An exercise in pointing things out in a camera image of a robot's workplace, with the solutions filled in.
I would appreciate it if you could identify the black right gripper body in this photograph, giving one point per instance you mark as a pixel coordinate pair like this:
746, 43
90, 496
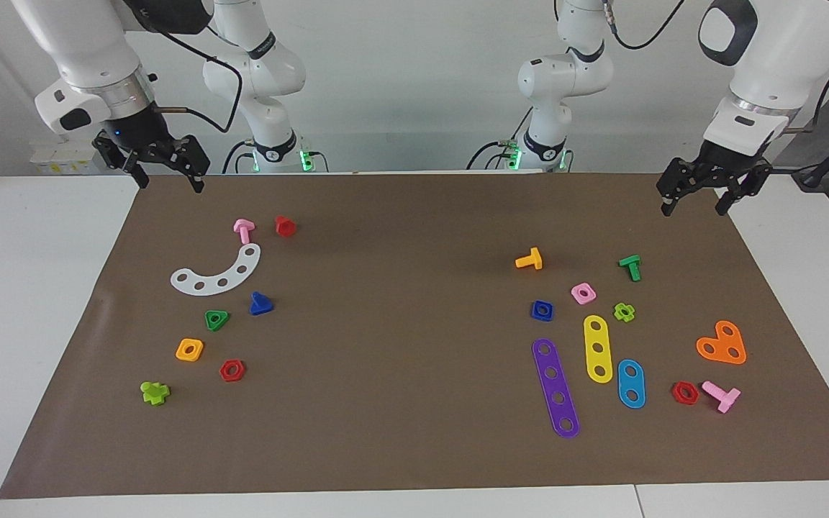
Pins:
139, 133

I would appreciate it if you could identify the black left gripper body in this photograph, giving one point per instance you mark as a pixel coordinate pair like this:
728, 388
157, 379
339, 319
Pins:
724, 164

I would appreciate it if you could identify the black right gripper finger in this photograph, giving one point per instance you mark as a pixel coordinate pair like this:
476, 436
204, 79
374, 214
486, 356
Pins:
123, 152
193, 155

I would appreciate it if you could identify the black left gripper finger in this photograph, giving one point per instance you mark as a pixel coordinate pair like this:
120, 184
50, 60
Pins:
681, 176
745, 181

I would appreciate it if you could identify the blue triangle-head plastic screw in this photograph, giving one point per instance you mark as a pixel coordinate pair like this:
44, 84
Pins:
262, 306

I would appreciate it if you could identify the blue square plastic nut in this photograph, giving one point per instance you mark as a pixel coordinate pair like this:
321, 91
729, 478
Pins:
535, 315

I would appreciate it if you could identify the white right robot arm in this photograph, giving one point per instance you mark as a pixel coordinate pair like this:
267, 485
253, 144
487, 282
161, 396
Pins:
83, 50

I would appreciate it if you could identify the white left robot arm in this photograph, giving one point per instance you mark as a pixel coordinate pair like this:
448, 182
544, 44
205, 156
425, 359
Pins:
781, 65

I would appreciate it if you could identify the pink plastic screw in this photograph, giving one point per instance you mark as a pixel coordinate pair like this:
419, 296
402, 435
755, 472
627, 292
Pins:
244, 232
724, 397

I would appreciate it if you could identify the green plastic screw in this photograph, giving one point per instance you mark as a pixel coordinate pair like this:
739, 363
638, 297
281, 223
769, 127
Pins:
632, 267

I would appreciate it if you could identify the red plastic screw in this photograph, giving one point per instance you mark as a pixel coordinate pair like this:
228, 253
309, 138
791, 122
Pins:
285, 227

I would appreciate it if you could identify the lime cross plastic nut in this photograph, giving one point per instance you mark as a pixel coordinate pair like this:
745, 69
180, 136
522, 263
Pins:
630, 312

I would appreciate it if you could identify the pink square plastic nut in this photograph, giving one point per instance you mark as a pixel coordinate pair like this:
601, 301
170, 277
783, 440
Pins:
576, 296

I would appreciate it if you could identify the green triangle plastic nut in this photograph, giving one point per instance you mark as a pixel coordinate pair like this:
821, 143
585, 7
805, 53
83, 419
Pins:
222, 315

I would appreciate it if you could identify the orange plastic screw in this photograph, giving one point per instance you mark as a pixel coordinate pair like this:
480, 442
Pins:
532, 259

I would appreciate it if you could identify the orange square plastic nut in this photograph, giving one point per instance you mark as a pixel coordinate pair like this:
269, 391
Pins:
180, 352

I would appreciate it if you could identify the red hexagon plastic nut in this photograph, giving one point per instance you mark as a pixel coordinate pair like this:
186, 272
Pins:
676, 397
224, 374

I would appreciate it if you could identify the lime cross-head plastic screw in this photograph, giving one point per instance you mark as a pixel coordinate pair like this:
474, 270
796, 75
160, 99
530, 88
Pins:
154, 394

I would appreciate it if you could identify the white labelled box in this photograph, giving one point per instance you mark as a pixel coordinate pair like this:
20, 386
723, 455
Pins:
62, 158

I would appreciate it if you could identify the white curved perforated plate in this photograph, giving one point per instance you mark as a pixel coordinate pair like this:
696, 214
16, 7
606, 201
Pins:
231, 277

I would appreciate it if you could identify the orange three-hole angled plate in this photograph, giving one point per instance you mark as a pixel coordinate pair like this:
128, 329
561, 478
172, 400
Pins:
722, 344

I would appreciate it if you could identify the yellow three-hole plastic plate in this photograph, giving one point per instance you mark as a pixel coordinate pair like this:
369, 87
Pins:
597, 338

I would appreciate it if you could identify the blue two-hole plastic plate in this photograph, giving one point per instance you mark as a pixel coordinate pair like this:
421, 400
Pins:
631, 383

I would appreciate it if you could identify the purple four-hole plastic plate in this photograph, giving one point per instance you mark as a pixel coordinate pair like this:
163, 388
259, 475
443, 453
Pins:
557, 386

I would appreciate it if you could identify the brown table mat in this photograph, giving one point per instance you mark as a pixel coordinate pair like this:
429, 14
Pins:
414, 360

